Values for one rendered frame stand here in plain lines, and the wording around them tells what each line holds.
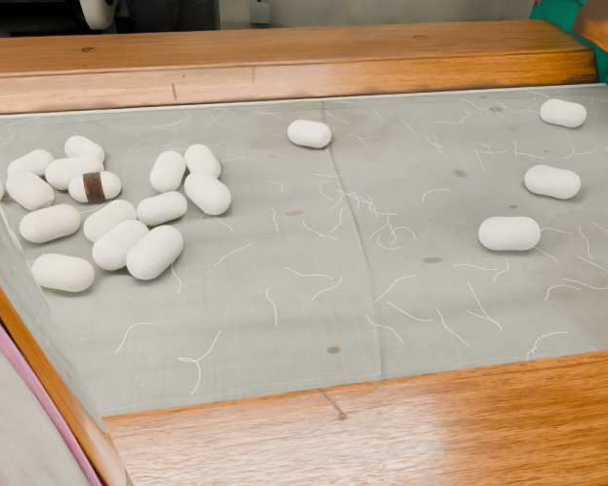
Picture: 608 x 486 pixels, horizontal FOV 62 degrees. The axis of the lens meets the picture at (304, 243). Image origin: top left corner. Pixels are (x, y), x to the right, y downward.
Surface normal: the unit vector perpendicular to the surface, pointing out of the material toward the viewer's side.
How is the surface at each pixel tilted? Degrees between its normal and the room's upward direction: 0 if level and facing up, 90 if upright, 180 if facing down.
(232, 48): 0
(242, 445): 0
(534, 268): 0
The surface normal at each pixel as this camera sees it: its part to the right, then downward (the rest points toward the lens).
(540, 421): 0.02, -0.75
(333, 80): 0.13, -0.07
